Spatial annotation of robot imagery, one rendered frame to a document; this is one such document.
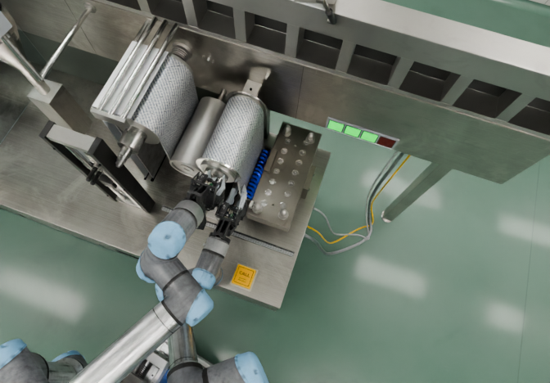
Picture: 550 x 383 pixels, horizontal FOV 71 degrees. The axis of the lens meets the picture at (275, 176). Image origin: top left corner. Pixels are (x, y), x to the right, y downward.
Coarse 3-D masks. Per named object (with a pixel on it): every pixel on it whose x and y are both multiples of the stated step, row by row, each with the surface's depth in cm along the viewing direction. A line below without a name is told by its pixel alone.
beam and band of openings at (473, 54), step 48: (96, 0) 119; (144, 0) 111; (192, 0) 105; (240, 0) 99; (288, 0) 93; (336, 0) 93; (288, 48) 109; (336, 48) 113; (384, 48) 97; (432, 48) 91; (480, 48) 89; (528, 48) 90; (432, 96) 108; (480, 96) 108; (528, 96) 95
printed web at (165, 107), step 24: (168, 72) 114; (144, 96) 110; (168, 96) 113; (192, 96) 128; (144, 120) 108; (168, 120) 115; (240, 120) 120; (144, 144) 138; (168, 144) 121; (216, 144) 116; (240, 144) 118; (240, 168) 119
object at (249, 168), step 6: (258, 138) 133; (258, 144) 136; (252, 150) 129; (258, 150) 140; (252, 156) 133; (258, 156) 145; (246, 162) 126; (252, 162) 137; (246, 168) 130; (252, 168) 141; (246, 174) 134; (240, 180) 126; (246, 180) 138; (240, 186) 129; (246, 186) 142; (240, 192) 133
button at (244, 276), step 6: (240, 264) 141; (240, 270) 141; (246, 270) 141; (252, 270) 141; (234, 276) 140; (240, 276) 140; (246, 276) 140; (252, 276) 140; (234, 282) 139; (240, 282) 139; (246, 282) 139; (246, 288) 140
